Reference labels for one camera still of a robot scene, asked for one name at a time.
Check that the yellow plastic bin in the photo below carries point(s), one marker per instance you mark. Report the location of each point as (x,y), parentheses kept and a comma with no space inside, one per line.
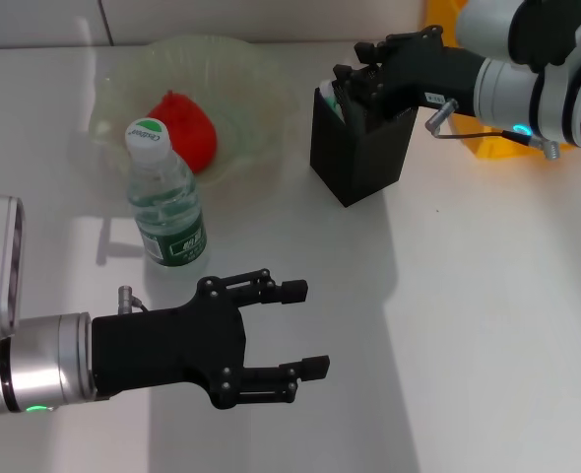
(492,148)

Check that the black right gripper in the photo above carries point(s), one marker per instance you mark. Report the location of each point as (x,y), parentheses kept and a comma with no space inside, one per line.
(433,74)

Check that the green glass fruit plate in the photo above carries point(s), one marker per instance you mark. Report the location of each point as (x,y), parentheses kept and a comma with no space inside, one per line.
(241,98)

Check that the green toothbrush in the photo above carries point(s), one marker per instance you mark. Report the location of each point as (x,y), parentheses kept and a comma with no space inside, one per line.
(331,101)

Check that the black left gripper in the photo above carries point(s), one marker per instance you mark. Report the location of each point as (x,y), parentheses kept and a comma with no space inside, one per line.
(167,345)

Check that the clear green-label water bottle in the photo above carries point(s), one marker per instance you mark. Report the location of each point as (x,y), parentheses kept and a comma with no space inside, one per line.
(167,212)

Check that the red orange fruit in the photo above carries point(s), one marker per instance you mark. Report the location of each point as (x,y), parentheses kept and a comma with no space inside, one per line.
(192,128)

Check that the black mesh pen holder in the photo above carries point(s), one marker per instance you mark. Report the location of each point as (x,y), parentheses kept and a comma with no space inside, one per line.
(359,162)

